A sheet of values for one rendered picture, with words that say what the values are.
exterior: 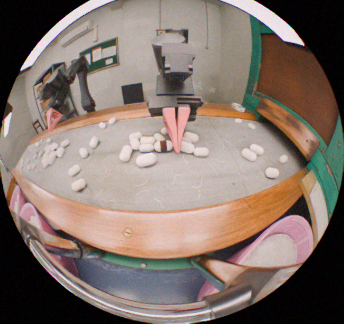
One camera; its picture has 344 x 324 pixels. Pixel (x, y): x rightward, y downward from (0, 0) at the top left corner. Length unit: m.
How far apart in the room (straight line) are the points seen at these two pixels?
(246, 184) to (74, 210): 0.28
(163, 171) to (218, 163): 0.10
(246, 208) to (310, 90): 0.44
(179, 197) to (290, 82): 0.53
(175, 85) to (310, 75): 0.47
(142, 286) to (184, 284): 0.07
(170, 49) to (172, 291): 0.36
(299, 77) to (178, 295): 0.65
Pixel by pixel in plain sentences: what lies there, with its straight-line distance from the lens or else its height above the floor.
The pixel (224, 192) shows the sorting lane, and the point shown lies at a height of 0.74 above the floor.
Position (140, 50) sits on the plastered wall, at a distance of 2.31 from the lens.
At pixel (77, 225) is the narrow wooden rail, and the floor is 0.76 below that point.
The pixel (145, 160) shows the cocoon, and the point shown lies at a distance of 0.17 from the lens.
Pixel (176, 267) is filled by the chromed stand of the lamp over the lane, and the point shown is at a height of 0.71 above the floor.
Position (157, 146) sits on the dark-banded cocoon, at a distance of 0.19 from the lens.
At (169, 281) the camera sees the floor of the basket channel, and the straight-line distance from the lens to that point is 0.23.
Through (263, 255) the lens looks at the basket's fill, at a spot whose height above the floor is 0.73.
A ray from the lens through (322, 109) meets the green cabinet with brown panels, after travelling 0.46.
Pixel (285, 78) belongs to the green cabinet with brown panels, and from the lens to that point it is 0.53.
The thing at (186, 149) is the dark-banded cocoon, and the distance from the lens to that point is 0.19.
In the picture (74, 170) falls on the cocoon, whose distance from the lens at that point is 0.25.
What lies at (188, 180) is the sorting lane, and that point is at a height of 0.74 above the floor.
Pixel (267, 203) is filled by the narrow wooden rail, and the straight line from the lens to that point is 0.18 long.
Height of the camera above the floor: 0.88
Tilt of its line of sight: 44 degrees down
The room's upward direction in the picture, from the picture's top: straight up
